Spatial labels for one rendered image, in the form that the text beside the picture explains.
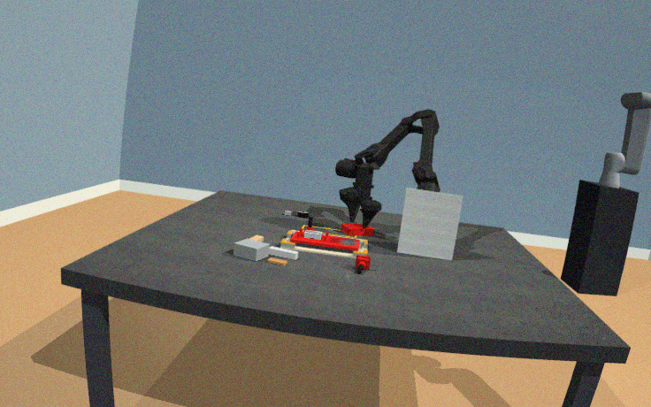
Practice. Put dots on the orange flat bar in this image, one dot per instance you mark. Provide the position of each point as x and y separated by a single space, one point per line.
276 261

